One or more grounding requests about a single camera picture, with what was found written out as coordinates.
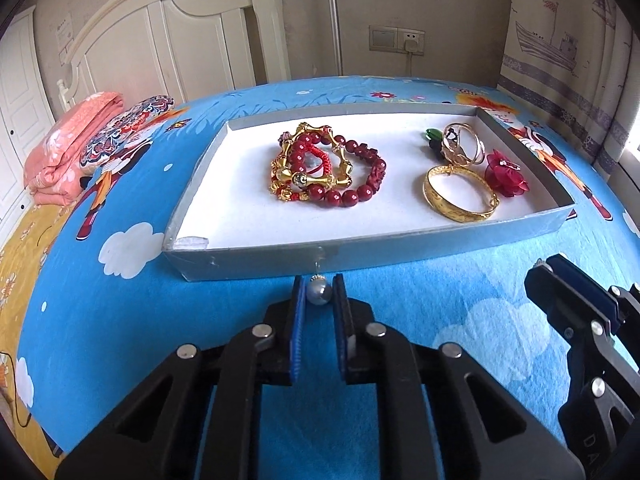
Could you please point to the metal pole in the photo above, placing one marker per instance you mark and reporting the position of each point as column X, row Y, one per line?
column 334, row 20

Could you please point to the patterned pillow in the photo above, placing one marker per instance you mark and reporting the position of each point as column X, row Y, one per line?
column 120, row 130

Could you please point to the yellow floral bed sheet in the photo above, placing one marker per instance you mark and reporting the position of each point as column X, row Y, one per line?
column 20, row 310

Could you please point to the wall light switch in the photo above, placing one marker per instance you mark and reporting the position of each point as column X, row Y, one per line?
column 383, row 37

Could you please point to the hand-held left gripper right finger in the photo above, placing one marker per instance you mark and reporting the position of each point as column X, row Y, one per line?
column 341, row 320

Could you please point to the pearl earring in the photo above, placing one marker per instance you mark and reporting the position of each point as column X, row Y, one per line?
column 318, row 293

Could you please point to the grey cardboard tray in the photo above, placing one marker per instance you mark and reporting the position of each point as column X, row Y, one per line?
column 380, row 210

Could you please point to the wall power socket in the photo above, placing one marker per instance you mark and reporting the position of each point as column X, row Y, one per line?
column 412, row 41

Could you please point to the red flower brooch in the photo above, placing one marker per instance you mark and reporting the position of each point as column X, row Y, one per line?
column 505, row 180

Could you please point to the white wardrobe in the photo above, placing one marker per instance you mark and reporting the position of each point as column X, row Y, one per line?
column 20, row 100

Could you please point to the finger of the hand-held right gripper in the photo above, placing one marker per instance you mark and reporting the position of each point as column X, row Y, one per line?
column 631, row 302
column 580, row 290

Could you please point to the wall notice paper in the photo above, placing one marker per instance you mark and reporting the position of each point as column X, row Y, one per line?
column 63, row 26

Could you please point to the white bed headboard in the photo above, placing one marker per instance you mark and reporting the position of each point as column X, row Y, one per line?
column 190, row 40

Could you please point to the ship print curtain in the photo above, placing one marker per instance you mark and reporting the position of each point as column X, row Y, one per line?
column 560, row 60

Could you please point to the blue cartoon blanket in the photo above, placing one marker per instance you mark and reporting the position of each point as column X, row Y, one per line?
column 150, row 335

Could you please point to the pink folded quilt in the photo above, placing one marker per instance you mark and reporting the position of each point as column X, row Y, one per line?
column 65, row 150

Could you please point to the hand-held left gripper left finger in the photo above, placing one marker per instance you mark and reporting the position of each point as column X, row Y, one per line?
column 298, row 320

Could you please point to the plain gold bangle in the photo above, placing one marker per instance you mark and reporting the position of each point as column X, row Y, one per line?
column 445, row 200

